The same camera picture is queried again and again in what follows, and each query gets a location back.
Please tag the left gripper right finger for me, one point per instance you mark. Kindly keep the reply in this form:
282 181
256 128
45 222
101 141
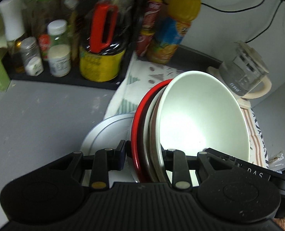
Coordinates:
176 162

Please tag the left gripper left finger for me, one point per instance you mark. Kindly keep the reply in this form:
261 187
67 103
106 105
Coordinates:
106 160

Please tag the green bowl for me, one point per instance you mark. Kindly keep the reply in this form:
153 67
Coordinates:
146 145
196 111

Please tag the white plate bakery print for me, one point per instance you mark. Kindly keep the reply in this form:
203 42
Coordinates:
108 134

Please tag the red black bowl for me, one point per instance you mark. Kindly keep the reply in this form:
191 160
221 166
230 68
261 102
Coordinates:
137 132

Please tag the patterned table cloth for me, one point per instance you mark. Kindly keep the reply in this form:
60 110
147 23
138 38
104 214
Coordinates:
141 76

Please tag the glass electric kettle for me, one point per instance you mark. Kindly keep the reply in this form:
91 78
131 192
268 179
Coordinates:
246 75

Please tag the soy sauce bottle yellow label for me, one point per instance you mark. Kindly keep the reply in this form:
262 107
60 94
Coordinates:
103 42

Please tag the white jar blue label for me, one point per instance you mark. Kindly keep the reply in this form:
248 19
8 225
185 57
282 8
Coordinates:
59 51

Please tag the small clear spice jar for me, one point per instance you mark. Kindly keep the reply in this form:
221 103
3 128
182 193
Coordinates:
31 57

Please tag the red can lower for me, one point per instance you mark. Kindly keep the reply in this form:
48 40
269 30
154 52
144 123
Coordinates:
143 42

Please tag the red can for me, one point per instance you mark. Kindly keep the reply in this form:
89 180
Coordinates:
143 42
151 14

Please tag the red can upper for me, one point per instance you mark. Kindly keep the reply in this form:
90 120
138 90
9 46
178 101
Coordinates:
151 14

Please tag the orange juice bottle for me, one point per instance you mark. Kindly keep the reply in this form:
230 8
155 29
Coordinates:
180 14

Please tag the green cap sauce bottle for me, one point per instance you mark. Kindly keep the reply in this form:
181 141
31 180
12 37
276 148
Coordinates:
43 12

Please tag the white cap oil bottle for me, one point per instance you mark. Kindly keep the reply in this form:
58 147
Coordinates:
15 31

